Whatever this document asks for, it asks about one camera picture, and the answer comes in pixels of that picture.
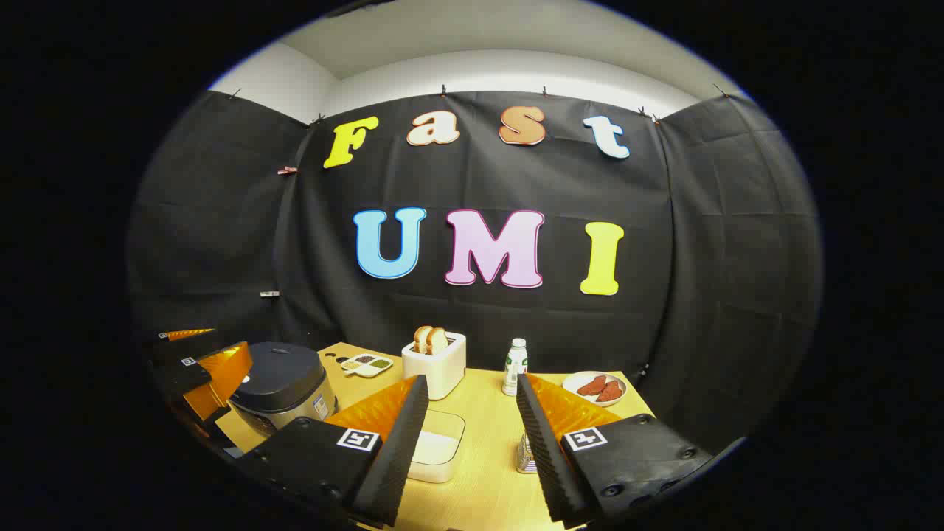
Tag white rice heap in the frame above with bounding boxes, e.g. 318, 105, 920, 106
413, 431, 459, 465

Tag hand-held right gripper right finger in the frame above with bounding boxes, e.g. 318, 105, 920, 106
516, 372, 715, 530

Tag black backdrop cloth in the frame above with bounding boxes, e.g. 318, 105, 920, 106
127, 90, 823, 443

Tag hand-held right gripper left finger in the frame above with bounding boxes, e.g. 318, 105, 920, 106
236, 375, 430, 528

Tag white toaster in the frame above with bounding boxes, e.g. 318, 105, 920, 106
401, 332, 468, 401

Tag white bottle green label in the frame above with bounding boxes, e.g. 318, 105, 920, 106
501, 338, 529, 398

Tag clear plastic container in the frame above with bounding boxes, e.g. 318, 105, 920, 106
404, 409, 467, 485

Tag white divided grain dish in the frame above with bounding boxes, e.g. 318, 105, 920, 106
341, 353, 394, 378

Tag white round plate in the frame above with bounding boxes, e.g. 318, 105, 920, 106
562, 371, 628, 407

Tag black silver rice cooker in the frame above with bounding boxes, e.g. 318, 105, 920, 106
229, 341, 339, 437

